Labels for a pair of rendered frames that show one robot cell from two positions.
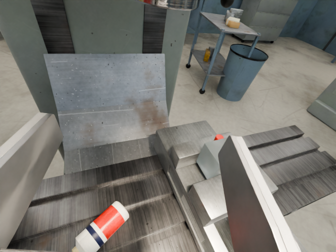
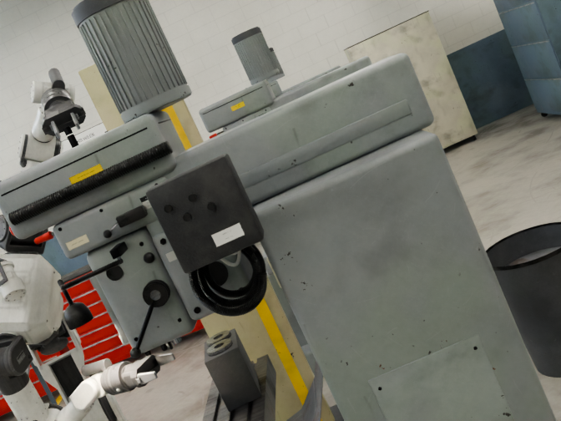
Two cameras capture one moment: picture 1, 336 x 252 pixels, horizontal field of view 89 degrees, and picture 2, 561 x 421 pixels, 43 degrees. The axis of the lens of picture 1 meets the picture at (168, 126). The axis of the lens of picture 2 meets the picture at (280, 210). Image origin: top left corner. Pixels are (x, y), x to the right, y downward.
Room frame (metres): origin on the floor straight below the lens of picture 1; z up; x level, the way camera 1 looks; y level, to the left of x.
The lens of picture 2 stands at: (1.58, -1.41, 1.81)
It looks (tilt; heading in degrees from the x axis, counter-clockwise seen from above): 9 degrees down; 123
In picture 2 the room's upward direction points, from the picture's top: 25 degrees counter-clockwise
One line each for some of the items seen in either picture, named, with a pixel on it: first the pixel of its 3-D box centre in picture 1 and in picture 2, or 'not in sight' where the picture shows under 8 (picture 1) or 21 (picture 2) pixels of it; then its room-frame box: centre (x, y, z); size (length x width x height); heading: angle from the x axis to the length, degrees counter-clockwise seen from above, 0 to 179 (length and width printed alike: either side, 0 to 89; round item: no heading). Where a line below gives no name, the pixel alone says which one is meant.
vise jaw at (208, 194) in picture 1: (232, 191); not in sight; (0.16, -0.14, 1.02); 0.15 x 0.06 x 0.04; 121
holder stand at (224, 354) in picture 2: not in sight; (230, 367); (-0.01, 0.35, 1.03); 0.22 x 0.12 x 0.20; 126
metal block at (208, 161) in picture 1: (219, 159); not in sight; (0.21, -0.11, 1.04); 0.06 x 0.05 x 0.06; 121
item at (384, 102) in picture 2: not in sight; (279, 149); (0.57, 0.26, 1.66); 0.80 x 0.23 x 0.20; 29
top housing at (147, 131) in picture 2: not in sight; (94, 171); (0.15, 0.03, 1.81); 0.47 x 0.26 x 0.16; 29
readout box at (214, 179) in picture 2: not in sight; (205, 213); (0.56, -0.13, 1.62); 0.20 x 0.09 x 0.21; 29
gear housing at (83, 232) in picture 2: not in sight; (124, 210); (0.17, 0.04, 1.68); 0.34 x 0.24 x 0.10; 29
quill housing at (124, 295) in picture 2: not in sight; (146, 283); (0.14, 0.02, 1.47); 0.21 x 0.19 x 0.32; 119
